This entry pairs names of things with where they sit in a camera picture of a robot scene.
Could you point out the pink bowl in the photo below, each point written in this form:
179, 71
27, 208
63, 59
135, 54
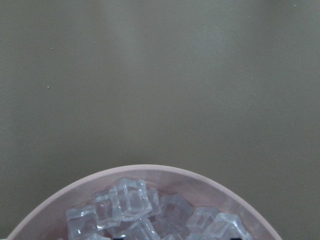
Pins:
48, 220

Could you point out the clear ice cubes pile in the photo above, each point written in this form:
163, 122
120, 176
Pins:
129, 210

